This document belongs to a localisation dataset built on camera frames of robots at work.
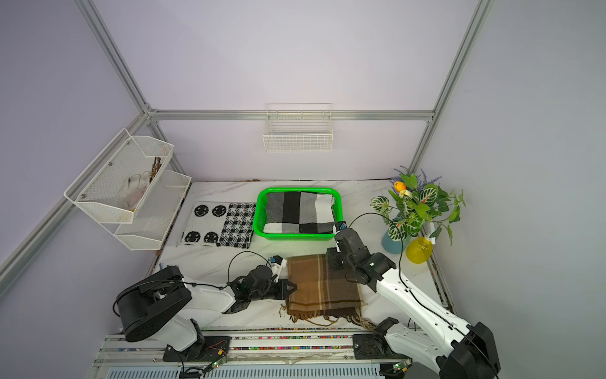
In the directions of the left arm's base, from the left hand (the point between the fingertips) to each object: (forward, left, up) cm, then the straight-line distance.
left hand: (296, 289), depth 85 cm
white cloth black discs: (+26, +40, +4) cm, 48 cm away
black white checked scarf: (+31, 0, +6) cm, 32 cm away
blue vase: (+15, -38, +5) cm, 41 cm away
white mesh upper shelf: (+22, +59, +31) cm, 70 cm away
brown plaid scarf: (-3, -10, +2) cm, 11 cm away
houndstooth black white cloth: (+24, +26, +4) cm, 36 cm away
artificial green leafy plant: (+13, -36, +34) cm, 51 cm away
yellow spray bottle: (+17, -51, 0) cm, 53 cm away
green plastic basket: (+29, +16, +7) cm, 34 cm away
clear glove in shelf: (+23, +55, +29) cm, 66 cm away
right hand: (+8, -14, +12) cm, 20 cm away
